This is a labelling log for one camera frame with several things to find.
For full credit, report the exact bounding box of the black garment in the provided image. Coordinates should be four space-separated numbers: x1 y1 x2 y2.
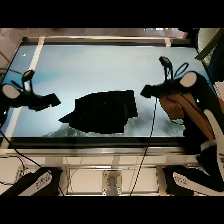
58 88 140 135

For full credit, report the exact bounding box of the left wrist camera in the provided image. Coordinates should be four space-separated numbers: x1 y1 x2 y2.
21 68 36 93

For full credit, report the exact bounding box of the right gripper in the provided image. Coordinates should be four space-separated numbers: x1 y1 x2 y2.
139 82 170 99

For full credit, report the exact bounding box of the black cable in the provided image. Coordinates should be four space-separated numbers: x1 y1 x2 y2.
128 96 159 197
0 129 66 197

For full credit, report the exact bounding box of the silver frame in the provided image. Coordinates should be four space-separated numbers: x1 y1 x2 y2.
0 145 224 197

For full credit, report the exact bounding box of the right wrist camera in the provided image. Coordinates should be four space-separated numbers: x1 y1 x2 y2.
158 55 175 82

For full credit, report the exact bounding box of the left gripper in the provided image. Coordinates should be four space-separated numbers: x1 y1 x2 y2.
29 92 62 113

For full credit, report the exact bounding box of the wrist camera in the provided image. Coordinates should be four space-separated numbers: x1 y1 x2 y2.
158 55 175 82
21 68 36 93

